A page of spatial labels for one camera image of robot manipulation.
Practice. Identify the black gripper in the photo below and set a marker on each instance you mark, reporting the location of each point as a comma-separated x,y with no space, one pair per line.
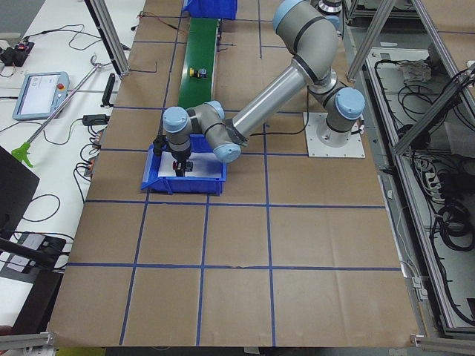
180,156

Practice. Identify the yellow push button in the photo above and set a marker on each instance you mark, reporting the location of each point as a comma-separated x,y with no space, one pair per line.
200,73

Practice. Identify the red push button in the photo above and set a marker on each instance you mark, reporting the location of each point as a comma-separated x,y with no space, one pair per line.
189,166

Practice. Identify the white foam pad left bin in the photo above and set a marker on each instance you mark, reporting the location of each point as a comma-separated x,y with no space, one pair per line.
205,165

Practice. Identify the left blue plastic bin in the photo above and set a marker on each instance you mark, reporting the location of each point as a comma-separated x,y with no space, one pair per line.
184,184

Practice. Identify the blue plastic bin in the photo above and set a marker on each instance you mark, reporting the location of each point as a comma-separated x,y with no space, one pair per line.
184,184
212,9

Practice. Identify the black handheld bar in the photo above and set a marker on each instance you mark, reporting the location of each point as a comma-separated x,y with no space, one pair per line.
106,97

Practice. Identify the black power adapter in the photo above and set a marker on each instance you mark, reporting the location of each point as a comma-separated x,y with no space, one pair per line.
95,119

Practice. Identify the green conveyor belt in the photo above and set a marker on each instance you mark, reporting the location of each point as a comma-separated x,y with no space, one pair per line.
200,53

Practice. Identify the reacher grabber tool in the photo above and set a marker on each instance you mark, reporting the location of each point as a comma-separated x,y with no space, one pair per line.
21,153

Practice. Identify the teach pendant tablet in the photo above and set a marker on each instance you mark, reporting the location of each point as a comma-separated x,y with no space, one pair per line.
41,94

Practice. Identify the right blue plastic bin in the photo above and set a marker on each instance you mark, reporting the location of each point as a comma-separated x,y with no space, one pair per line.
212,9

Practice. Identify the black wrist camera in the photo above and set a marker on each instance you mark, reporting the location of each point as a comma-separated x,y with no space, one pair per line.
159,144

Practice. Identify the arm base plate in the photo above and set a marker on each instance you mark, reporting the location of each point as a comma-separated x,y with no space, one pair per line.
322,142

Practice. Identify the aluminium frame post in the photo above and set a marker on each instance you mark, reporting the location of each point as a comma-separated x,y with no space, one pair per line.
103,22

